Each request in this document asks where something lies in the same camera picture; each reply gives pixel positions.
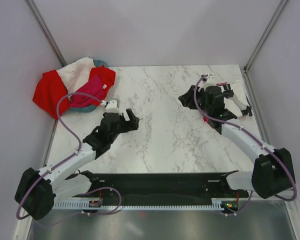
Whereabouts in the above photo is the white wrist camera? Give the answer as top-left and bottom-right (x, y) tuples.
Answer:
(100, 100), (121, 115)
(200, 74), (215, 90)

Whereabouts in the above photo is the aluminium frame post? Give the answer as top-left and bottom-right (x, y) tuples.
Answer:
(242, 0), (290, 73)
(24, 0), (67, 67)

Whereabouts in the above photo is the magenta t-shirt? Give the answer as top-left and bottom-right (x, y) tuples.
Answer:
(69, 74), (113, 108)

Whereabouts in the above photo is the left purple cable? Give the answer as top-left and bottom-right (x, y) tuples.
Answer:
(16, 92), (123, 221)

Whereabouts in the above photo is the right aluminium frame post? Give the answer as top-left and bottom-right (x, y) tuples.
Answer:
(242, 0), (290, 73)

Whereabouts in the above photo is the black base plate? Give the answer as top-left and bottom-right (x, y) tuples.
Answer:
(69, 171), (249, 205)

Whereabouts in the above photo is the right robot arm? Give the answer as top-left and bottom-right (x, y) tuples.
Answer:
(178, 84), (296, 199)

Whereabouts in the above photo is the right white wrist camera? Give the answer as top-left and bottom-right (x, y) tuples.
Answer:
(200, 74), (215, 90)

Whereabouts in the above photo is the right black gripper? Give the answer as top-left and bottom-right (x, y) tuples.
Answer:
(178, 85), (212, 115)

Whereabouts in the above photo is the white slotted cable duct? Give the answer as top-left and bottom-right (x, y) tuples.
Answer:
(52, 197), (239, 211)

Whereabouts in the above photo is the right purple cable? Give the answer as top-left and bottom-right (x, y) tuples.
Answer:
(193, 76), (298, 217)

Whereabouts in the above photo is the teal laundry basket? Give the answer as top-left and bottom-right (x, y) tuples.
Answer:
(68, 59), (109, 113)

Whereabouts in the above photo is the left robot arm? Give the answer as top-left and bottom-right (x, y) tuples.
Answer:
(14, 108), (140, 221)

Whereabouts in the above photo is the red t-shirt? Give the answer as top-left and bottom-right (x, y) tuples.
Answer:
(32, 66), (116, 120)

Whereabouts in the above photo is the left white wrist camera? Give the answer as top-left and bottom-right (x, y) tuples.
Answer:
(100, 100), (121, 115)

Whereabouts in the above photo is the purple cable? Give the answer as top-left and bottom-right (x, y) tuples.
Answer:
(193, 76), (298, 217)
(16, 92), (123, 221)

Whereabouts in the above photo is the left aluminium frame post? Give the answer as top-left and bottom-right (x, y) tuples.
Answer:
(24, 0), (67, 67)

